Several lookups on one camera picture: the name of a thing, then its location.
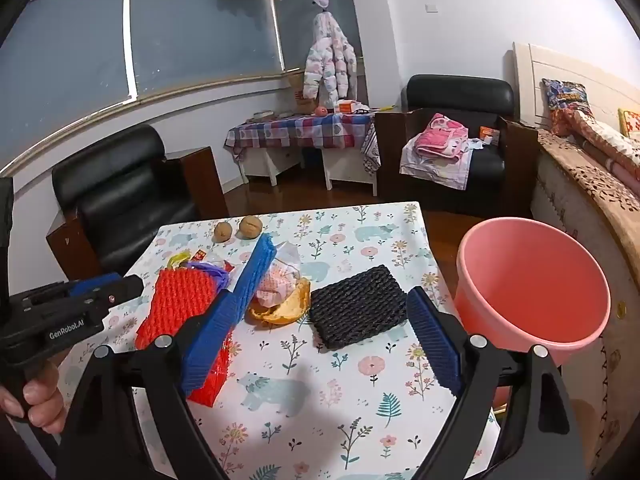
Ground bed with lace cover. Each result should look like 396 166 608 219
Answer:
530 127 640 472

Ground yellow printed pillow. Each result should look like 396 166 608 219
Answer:
617 108 640 137

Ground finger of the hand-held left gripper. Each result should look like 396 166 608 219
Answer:
67 273 146 312

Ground white pink cloth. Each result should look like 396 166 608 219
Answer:
399 135 474 191

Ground person's left hand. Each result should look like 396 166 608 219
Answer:
0 359 67 434

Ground cream bed headboard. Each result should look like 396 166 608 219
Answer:
512 42 640 137

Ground red foam net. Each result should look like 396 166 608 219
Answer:
135 267 232 352

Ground colourful printed pillow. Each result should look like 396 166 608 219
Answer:
542 78 592 137

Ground pastel puffer jacket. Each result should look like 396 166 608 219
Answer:
302 12 359 104

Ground floral tablecloth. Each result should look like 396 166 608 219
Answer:
65 201 501 480

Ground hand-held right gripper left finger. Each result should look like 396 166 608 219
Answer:
57 290 242 480

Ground crumpled red snack wrapper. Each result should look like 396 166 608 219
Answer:
256 241 304 307

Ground orange peel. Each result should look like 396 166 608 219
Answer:
249 277 312 326

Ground window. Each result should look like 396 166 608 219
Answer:
0 0 287 172

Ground black leather armchair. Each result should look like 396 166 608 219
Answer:
375 74 539 206
46 124 229 282

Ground black foam net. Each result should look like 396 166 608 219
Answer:
309 264 409 351

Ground rolled floral quilt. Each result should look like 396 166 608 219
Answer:
564 107 640 182

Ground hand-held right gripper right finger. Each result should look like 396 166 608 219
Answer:
406 286 589 480

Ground patterned hanging cloth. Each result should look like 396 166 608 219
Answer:
360 120 382 176

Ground purple cloth item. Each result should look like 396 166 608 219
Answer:
187 259 237 288

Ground pink folded clothes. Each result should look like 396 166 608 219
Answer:
414 112 470 162

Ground pink plastic bucket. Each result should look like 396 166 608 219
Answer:
453 217 612 368

